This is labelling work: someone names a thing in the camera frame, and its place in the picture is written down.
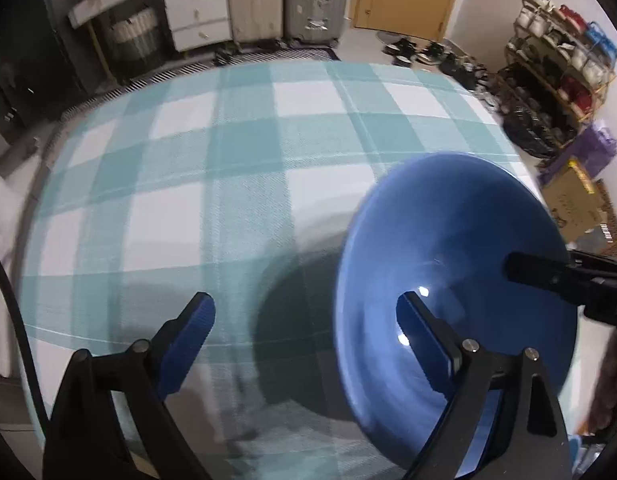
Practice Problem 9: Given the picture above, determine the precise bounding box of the black glass cabinet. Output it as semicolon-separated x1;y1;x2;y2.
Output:
0;35;64;141

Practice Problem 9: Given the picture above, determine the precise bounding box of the beige suitcase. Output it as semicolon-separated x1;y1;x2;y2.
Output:
223;0;285;46

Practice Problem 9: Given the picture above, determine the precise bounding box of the blue bowl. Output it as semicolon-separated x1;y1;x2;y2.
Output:
335;154;579;478

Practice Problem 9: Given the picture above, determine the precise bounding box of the silver suitcase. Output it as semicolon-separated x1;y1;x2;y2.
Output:
282;0;354;43

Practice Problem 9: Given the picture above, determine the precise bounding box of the white desk with drawers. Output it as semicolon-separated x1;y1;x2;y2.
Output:
68;0;234;53

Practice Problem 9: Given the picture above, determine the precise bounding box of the printed cardboard box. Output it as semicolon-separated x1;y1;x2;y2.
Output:
542;157;609;243

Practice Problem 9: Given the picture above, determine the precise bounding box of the patterned brown bag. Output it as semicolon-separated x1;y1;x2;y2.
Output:
585;182;617;246

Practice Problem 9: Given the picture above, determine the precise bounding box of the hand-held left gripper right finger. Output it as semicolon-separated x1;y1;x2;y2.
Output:
395;291;574;480

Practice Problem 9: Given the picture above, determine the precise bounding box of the black cable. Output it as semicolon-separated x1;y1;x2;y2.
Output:
0;244;48;428

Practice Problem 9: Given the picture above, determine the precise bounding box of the woven basket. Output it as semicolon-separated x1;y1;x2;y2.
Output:
108;7;162;63

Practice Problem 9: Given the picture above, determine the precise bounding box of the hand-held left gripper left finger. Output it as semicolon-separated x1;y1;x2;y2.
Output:
42;291;216;480

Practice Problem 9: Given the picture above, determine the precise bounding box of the purple bag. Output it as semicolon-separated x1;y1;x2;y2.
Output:
538;122;617;186

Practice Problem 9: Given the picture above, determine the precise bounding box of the black fridge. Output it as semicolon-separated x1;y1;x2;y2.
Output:
36;0;114;111

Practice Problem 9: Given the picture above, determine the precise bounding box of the wooden shoe rack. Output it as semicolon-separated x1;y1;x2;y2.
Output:
505;0;617;146

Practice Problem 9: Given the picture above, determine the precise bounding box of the grey side cabinet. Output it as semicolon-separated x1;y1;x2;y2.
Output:
0;135;54;381

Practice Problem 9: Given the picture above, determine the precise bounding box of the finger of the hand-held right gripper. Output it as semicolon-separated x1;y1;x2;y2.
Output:
505;251;590;307

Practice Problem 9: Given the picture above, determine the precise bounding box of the person's right hand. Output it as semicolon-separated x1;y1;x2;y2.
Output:
587;330;617;433

